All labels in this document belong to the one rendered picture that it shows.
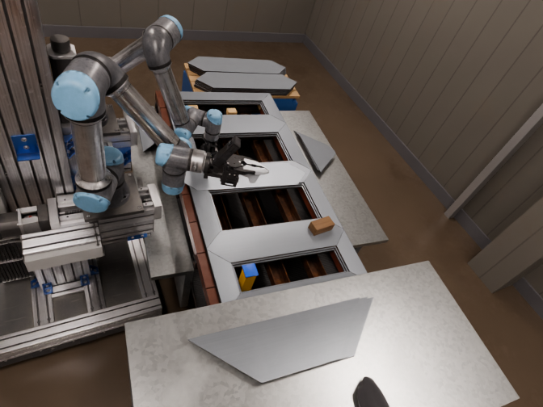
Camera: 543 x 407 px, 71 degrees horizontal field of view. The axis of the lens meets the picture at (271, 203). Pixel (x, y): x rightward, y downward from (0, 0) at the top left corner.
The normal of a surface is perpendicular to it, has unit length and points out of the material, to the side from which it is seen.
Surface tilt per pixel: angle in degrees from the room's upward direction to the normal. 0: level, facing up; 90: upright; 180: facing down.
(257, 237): 0
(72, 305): 0
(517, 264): 90
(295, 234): 0
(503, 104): 90
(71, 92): 84
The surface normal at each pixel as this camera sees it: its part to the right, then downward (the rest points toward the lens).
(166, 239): 0.24, -0.65
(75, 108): 0.02, 0.65
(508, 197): -0.88, 0.17
